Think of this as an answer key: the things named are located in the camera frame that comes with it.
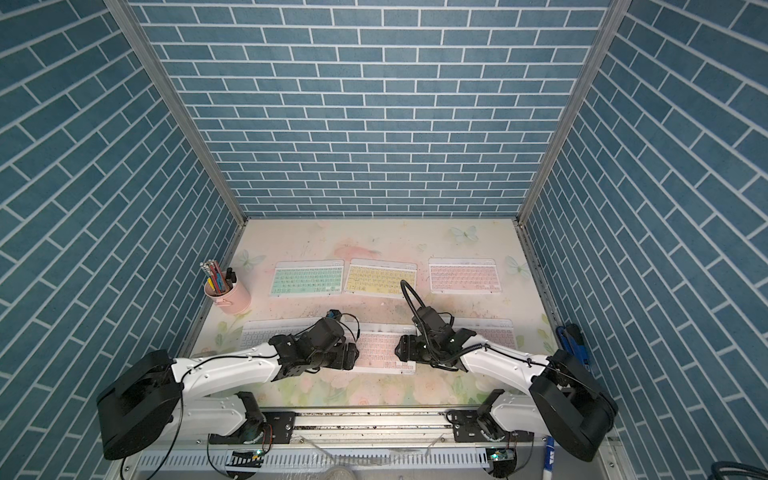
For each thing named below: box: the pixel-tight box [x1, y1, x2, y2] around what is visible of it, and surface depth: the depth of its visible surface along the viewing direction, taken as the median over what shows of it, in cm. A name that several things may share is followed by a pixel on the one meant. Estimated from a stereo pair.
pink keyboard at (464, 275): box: [428, 257, 502, 294], surface depth 106 cm
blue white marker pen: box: [543, 435, 555, 480], surface depth 70 cm
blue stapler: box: [556, 323, 589, 366], surface depth 91 cm
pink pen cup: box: [204, 279, 251, 315], surface depth 91 cm
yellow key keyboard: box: [344, 259, 418, 298], surface depth 105 cm
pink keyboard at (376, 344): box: [343, 322, 417, 375], surface depth 88 cm
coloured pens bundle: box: [200, 259, 237, 293], surface depth 88 cm
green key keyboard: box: [270, 259, 345, 296], surface depth 105 cm
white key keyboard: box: [240, 317, 322, 350], surface depth 93 cm
